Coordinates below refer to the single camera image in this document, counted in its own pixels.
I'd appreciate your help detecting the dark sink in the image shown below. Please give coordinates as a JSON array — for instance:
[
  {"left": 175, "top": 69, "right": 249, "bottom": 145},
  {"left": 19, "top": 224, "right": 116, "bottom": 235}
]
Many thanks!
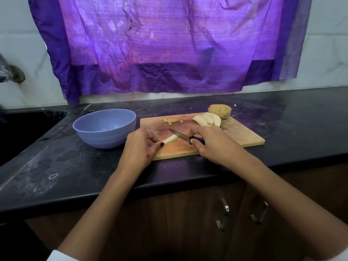
[{"left": 0, "top": 107, "right": 69, "bottom": 167}]

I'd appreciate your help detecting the metal cabinet handle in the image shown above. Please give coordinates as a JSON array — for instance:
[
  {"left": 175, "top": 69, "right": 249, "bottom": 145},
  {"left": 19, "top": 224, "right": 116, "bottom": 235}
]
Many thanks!
[
  {"left": 250, "top": 200, "right": 270, "bottom": 225},
  {"left": 215, "top": 197, "right": 231, "bottom": 233}
]

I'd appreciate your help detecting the black handled knife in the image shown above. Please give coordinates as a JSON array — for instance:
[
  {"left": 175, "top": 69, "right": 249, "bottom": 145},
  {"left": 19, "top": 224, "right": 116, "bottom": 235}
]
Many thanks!
[{"left": 167, "top": 128, "right": 205, "bottom": 146}]

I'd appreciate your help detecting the pile of diced potato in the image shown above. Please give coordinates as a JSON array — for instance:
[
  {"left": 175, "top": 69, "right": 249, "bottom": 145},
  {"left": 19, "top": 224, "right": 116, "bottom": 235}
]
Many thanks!
[{"left": 163, "top": 117, "right": 185, "bottom": 126}]

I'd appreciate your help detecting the person's right forearm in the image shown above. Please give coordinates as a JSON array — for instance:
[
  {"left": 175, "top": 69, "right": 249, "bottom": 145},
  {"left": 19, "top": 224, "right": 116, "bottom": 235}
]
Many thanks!
[{"left": 234, "top": 152, "right": 348, "bottom": 261}]

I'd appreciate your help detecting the person's left forearm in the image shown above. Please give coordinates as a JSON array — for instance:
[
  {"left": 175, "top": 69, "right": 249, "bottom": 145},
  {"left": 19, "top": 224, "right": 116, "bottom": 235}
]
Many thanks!
[{"left": 57, "top": 163, "right": 145, "bottom": 261}]

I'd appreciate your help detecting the rounded potato end piece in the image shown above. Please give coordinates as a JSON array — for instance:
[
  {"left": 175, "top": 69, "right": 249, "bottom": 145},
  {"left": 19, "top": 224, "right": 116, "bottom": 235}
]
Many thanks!
[{"left": 207, "top": 104, "right": 233, "bottom": 120}]

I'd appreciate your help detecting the tan potato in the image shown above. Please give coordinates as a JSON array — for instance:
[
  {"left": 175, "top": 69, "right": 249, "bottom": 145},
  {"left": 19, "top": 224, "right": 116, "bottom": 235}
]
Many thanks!
[{"left": 161, "top": 133, "right": 179, "bottom": 146}]

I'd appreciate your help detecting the potato slice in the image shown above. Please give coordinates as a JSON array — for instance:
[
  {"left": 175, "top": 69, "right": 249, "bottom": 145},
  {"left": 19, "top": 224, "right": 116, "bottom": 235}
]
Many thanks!
[
  {"left": 192, "top": 115, "right": 211, "bottom": 127},
  {"left": 202, "top": 112, "right": 223, "bottom": 127}
]

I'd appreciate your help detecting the blue bowl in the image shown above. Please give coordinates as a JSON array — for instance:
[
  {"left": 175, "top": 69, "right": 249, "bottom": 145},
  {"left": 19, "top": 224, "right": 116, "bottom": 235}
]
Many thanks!
[{"left": 72, "top": 108, "right": 138, "bottom": 150}]

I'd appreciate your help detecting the person's left hand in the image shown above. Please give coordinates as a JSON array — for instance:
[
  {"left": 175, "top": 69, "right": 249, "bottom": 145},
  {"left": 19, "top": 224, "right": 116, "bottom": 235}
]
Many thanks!
[{"left": 116, "top": 128, "right": 165, "bottom": 175}]

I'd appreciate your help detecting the purple cloth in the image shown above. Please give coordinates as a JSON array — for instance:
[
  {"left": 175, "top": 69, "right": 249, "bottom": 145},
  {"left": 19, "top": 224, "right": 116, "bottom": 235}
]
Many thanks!
[{"left": 28, "top": 0, "right": 314, "bottom": 106}]

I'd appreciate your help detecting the wooden cutting board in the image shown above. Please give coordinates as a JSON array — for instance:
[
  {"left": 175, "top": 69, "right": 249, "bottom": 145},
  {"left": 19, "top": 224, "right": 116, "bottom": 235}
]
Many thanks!
[{"left": 140, "top": 113, "right": 266, "bottom": 161}]

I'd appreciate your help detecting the person's right hand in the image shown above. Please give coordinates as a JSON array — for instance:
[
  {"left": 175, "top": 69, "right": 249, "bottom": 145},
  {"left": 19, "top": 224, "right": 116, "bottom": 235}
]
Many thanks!
[{"left": 188, "top": 125, "right": 247, "bottom": 167}]

